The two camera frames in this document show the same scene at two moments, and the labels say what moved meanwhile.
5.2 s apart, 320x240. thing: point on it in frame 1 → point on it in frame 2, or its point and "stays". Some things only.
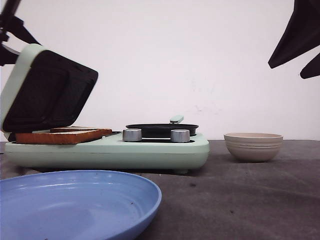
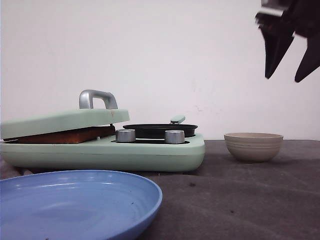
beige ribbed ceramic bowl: (253, 147) stays
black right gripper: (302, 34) → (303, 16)
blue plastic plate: (76, 204) stays
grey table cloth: (228, 198) stays
